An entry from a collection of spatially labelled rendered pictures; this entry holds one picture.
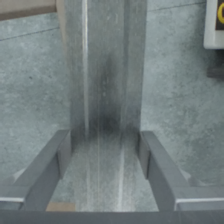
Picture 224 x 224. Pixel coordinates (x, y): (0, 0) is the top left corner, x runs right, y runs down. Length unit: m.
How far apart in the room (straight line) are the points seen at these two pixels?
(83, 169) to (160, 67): 0.76
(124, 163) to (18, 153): 0.96
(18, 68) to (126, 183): 0.85
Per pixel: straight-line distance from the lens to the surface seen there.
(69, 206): 0.75
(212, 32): 0.85
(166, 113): 0.92
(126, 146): 0.16
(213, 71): 0.85
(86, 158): 0.16
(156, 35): 0.88
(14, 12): 0.63
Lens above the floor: 0.83
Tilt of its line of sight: 75 degrees down
